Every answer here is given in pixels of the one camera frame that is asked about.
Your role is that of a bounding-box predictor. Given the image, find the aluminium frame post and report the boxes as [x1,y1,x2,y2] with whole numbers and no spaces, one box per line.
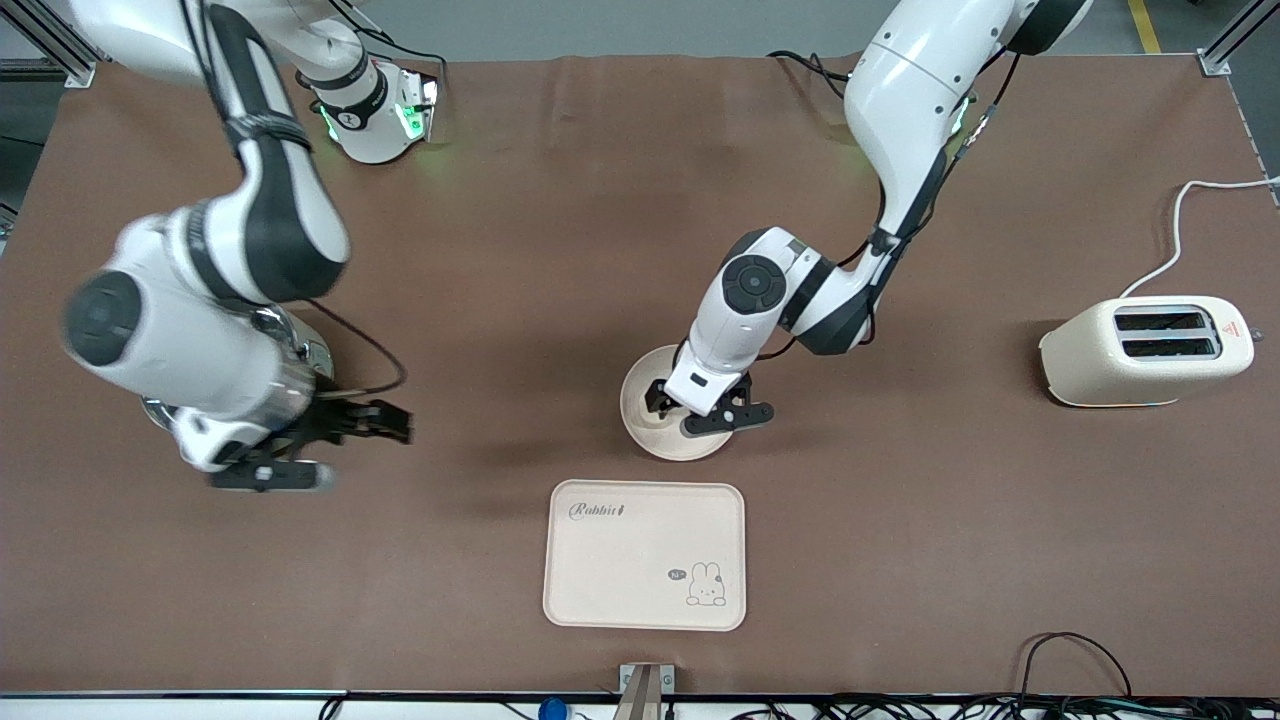
[0,0,98,89]
[1197,0,1280,78]

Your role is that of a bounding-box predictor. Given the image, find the round cream plate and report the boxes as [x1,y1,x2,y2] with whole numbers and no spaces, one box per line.
[620,343,746,462]

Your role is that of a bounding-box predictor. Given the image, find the white two-slot toaster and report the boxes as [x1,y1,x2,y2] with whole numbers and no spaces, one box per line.
[1038,295,1256,408]

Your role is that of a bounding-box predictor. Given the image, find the black looped cable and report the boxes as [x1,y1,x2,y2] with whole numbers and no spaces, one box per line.
[1018,631,1133,701]

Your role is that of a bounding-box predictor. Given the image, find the brown table mat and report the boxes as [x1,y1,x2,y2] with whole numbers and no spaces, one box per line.
[0,52,1280,698]

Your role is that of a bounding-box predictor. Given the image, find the aluminium profile bracket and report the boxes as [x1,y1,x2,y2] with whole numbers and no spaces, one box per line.
[618,663,676,720]

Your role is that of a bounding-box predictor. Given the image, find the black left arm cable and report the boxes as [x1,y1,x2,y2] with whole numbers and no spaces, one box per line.
[765,48,1023,361]

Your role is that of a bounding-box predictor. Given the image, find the cream tray with rabbit print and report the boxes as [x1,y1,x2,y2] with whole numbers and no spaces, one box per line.
[543,480,748,633]

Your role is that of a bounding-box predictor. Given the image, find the black cable bundle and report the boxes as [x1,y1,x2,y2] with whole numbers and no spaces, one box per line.
[725,690,1280,720]

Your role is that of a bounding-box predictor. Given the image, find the white toaster power cable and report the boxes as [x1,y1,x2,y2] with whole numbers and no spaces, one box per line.
[1120,177,1280,299]

